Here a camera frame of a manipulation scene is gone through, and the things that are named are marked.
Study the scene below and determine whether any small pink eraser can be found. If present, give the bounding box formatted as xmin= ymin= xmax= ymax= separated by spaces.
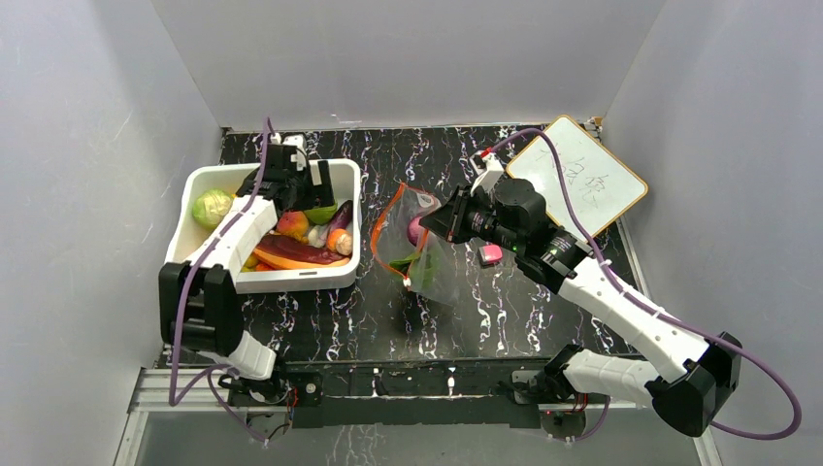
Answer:
xmin=477 ymin=244 xmax=503 ymax=267

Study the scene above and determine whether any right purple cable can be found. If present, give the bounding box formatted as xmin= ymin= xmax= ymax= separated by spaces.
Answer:
xmin=481 ymin=127 xmax=804 ymax=442

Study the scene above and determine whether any purple eggplant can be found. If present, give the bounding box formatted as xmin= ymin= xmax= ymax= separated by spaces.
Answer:
xmin=317 ymin=200 xmax=353 ymax=240

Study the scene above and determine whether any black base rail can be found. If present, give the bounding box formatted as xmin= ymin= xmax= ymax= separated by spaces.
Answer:
xmin=131 ymin=356 xmax=644 ymax=431

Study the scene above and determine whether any clear zip top bag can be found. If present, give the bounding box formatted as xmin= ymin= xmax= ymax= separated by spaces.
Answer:
xmin=370 ymin=183 xmax=460 ymax=307

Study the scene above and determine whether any white plastic bin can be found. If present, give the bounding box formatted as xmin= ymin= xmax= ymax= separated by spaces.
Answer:
xmin=165 ymin=158 xmax=362 ymax=293

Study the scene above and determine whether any small whiteboard yellow frame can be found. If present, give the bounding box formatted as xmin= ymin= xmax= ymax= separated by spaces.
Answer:
xmin=506 ymin=115 xmax=648 ymax=241

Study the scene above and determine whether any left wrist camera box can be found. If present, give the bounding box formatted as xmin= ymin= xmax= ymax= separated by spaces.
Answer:
xmin=269 ymin=133 xmax=308 ymax=162

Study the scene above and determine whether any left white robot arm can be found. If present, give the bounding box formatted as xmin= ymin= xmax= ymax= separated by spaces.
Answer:
xmin=158 ymin=143 xmax=335 ymax=404

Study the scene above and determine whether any green leafy vegetable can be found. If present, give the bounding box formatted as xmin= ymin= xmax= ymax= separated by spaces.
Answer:
xmin=389 ymin=251 xmax=443 ymax=291

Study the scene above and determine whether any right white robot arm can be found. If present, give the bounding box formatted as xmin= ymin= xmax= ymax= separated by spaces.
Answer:
xmin=420 ymin=180 xmax=741 ymax=437

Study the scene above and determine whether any pale green cabbage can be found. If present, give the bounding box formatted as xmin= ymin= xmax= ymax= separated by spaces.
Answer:
xmin=191 ymin=188 xmax=234 ymax=230

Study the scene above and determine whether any peach fruit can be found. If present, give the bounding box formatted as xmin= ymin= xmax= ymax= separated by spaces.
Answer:
xmin=275 ymin=211 xmax=312 ymax=244

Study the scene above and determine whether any green cabbage head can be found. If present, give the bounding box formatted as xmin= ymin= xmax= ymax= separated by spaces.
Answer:
xmin=303 ymin=203 xmax=338 ymax=225

